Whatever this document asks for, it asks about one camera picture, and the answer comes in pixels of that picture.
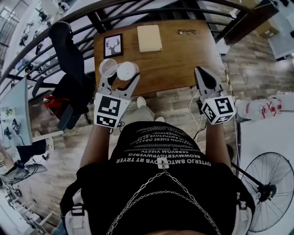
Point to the glass-topped white desk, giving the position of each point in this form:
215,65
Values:
16,110

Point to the dark wooden post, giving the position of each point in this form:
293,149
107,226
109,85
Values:
251,21

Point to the plastic pack of water bottles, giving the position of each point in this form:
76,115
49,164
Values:
255,109

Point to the person's white shoe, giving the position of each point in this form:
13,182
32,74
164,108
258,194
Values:
141,102
159,119

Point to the person's right forearm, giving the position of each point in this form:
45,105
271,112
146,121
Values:
217,147

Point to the beige notebook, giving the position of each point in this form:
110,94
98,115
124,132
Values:
149,38

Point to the person's left forearm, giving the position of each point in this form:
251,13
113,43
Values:
95,147

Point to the red bag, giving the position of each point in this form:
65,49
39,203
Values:
55,103

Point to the black office chair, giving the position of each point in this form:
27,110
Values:
69,66

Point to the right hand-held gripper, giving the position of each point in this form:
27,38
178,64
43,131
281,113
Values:
222,106

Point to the black standing fan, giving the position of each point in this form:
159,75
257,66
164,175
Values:
267,191

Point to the khaki trousers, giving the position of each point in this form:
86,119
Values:
141,115

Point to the black printed t-shirt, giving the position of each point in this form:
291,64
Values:
156,202

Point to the framed deer picture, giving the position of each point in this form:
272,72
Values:
113,46

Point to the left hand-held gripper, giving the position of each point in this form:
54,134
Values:
108,107

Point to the eyeglasses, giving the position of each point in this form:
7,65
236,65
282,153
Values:
186,32

